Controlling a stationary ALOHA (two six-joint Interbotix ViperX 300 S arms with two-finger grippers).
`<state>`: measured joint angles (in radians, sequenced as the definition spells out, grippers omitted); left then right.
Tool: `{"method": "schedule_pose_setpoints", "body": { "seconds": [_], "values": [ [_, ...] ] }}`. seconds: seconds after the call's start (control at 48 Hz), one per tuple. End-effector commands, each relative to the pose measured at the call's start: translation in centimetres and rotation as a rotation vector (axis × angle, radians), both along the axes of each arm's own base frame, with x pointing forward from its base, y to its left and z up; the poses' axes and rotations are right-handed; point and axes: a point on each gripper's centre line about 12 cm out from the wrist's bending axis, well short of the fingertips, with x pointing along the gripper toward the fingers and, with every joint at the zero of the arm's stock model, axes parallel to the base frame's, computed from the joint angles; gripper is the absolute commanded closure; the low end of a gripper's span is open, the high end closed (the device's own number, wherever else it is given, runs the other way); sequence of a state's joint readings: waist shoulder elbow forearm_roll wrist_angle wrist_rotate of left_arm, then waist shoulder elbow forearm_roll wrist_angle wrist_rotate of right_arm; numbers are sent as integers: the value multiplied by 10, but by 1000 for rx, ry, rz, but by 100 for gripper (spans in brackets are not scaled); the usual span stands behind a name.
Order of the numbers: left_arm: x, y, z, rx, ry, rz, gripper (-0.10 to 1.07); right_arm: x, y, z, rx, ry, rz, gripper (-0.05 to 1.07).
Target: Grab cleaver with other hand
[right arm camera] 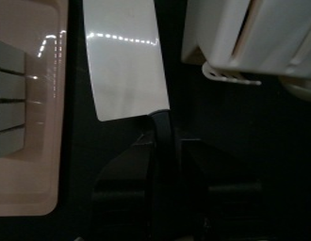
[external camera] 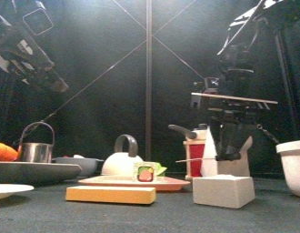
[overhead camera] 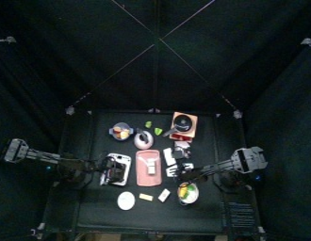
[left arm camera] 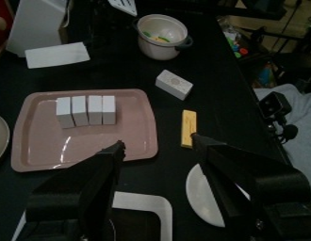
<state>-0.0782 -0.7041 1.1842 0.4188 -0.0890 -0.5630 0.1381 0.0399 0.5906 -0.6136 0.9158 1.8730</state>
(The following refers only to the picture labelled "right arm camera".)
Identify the white wooden knife block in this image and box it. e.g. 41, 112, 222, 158
180, 0, 311, 80

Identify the large white bowl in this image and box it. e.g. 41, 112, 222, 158
278, 75, 311, 103

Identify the white toy fork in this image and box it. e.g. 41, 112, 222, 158
201, 60, 262, 87

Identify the pink rectangular tray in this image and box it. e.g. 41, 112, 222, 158
0, 0, 70, 217

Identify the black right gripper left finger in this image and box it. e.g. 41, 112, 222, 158
88, 133, 157, 241

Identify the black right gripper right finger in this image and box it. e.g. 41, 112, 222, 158
178, 137, 265, 241

